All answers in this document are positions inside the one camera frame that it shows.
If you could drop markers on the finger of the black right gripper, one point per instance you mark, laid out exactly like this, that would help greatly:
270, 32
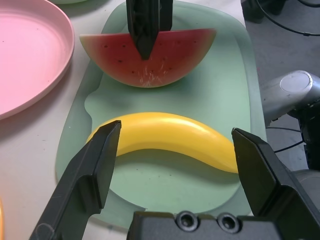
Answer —
143, 25
167, 15

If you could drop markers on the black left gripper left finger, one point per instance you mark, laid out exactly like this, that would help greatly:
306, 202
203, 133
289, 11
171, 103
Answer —
82, 180

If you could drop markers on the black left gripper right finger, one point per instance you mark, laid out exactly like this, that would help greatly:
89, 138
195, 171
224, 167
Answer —
265, 180

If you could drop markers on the toy watermelon slice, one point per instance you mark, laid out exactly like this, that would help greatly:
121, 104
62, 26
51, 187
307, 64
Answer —
175, 57

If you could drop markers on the yellow toy banana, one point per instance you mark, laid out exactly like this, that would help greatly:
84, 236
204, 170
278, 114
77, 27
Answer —
170, 132

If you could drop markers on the mint green round plate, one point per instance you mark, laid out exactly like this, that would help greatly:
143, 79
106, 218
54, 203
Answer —
70, 1

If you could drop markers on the black stand foot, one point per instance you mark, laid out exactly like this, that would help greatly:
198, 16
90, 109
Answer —
251, 10

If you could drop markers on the yellow round plate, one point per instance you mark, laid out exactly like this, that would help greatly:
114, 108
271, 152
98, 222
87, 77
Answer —
1, 217

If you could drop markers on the pale green silicone mat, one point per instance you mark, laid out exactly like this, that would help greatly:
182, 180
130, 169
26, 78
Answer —
175, 185

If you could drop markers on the silver right robot leg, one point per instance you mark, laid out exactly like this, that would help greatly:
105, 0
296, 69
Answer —
287, 92

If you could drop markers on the pink round plate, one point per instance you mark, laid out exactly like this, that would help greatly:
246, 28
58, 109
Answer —
27, 57

